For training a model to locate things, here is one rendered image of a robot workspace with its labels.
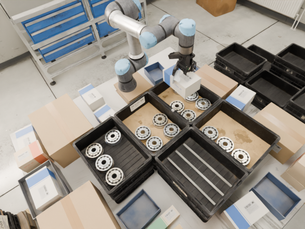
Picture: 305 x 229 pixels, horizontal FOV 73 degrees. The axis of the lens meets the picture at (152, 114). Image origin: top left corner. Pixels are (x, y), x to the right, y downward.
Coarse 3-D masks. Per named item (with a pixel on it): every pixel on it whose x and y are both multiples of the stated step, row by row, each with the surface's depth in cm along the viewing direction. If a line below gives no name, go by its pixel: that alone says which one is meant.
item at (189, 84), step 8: (168, 72) 121; (192, 72) 120; (168, 80) 124; (184, 80) 116; (192, 80) 116; (200, 80) 118; (176, 88) 122; (184, 88) 114; (192, 88) 118; (184, 96) 119
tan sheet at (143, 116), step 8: (136, 112) 145; (144, 112) 144; (152, 112) 144; (160, 112) 143; (128, 120) 141; (136, 120) 141; (144, 120) 140; (160, 120) 139; (168, 120) 139; (128, 128) 138; (136, 128) 137; (152, 128) 136; (160, 136) 132
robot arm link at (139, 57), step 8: (120, 0) 117; (128, 0) 118; (136, 0) 120; (120, 8) 116; (128, 8) 119; (136, 8) 122; (128, 16) 122; (136, 16) 126; (128, 40) 140; (136, 40) 139; (136, 48) 144; (136, 56) 149; (144, 56) 154; (136, 64) 152; (144, 64) 157
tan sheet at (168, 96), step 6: (168, 90) 155; (162, 96) 152; (168, 96) 151; (174, 96) 151; (180, 96) 150; (168, 102) 148; (186, 102) 147; (186, 108) 144; (192, 108) 143; (198, 114) 140
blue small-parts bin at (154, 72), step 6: (150, 66) 183; (156, 66) 187; (162, 66) 180; (144, 72) 184; (150, 72) 186; (156, 72) 185; (162, 72) 185; (150, 78) 177; (156, 78) 181; (162, 78) 172; (156, 84) 173
